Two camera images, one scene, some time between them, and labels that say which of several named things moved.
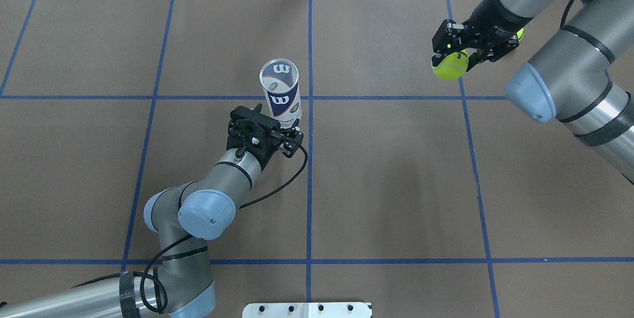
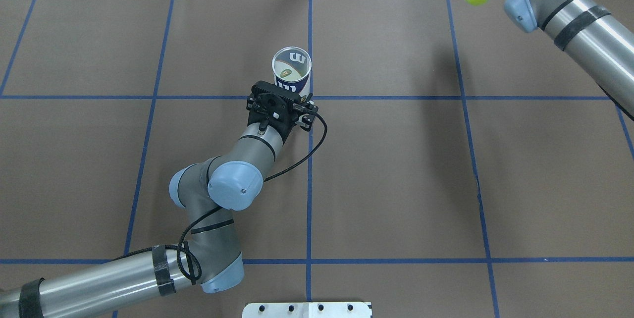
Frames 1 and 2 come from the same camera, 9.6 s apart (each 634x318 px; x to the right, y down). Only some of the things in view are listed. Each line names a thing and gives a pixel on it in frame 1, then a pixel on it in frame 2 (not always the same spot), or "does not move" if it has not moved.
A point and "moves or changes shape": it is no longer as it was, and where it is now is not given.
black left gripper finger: (292, 144) to (308, 110)
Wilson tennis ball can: (281, 79) moves or changes shape
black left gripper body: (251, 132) to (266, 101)
